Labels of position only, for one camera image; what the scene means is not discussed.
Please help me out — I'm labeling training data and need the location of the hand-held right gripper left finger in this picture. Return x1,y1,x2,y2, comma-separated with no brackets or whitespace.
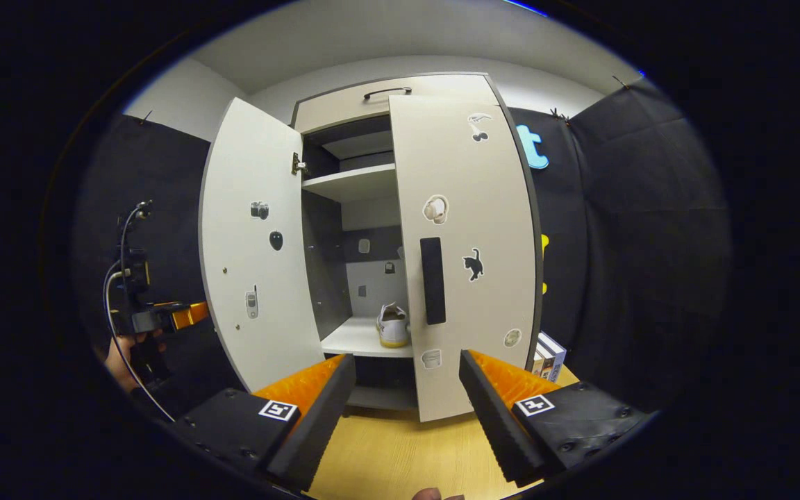
183,353,357,492

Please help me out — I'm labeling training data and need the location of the white shoe yellow sole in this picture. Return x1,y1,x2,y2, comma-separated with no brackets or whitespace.
376,302,411,349

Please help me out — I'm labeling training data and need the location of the white door with cat sticker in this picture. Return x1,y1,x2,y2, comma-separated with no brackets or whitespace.
388,94,538,423

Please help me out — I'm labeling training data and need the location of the black door handle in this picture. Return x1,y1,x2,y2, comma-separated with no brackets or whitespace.
419,237,447,326

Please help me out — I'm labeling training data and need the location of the black backdrop cloth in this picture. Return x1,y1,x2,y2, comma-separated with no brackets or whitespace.
74,111,248,417
508,76,733,414

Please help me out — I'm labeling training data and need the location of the white cabinet drawer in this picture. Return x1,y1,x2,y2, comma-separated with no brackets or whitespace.
292,73,499,135

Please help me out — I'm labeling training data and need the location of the white cabinet shelf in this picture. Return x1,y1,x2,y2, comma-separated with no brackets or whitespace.
320,317,415,359
301,163,399,203

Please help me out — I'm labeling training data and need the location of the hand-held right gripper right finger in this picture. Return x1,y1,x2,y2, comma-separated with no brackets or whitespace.
458,349,651,488

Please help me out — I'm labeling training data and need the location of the grey cabinet bottom board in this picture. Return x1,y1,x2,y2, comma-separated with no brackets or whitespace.
346,385,419,410

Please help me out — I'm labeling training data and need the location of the white door with phone sticker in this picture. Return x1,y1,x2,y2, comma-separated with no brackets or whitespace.
198,97,326,394

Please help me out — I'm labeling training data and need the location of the lavender book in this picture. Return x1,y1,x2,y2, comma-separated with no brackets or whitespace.
539,331,567,383

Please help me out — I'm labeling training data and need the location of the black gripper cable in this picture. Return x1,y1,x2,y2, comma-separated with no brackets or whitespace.
119,200,154,306

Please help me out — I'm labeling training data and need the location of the white shoe cabinet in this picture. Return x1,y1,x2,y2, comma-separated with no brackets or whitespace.
291,72,547,412

